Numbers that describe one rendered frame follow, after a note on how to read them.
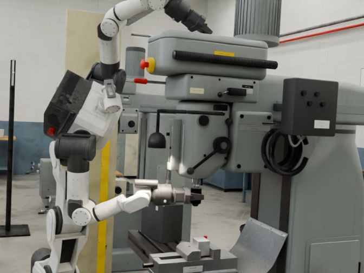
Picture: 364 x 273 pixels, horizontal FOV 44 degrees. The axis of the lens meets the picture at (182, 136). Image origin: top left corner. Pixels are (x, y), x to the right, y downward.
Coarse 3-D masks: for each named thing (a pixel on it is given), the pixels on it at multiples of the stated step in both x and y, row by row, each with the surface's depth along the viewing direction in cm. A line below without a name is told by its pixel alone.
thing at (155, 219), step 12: (180, 204) 228; (144, 216) 237; (156, 216) 227; (168, 216) 223; (180, 216) 227; (144, 228) 237; (156, 228) 227; (168, 228) 224; (180, 228) 228; (168, 240) 225
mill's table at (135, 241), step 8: (128, 232) 243; (136, 232) 240; (128, 240) 242; (136, 240) 229; (144, 240) 226; (152, 240) 226; (184, 240) 229; (136, 248) 228; (144, 248) 217; (152, 248) 214; (160, 248) 215; (168, 248) 215; (144, 256) 217
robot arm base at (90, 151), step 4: (60, 136) 183; (68, 136) 187; (72, 136) 187; (76, 136) 187; (80, 136) 187; (84, 136) 187; (88, 136) 187; (92, 136) 186; (56, 140) 181; (88, 140) 182; (92, 140) 182; (56, 144) 180; (88, 144) 180; (92, 144) 182; (56, 148) 180; (88, 148) 180; (92, 148) 183; (56, 152) 180; (88, 152) 180; (92, 152) 183; (56, 156) 181; (88, 156) 181; (92, 156) 184; (88, 160) 183
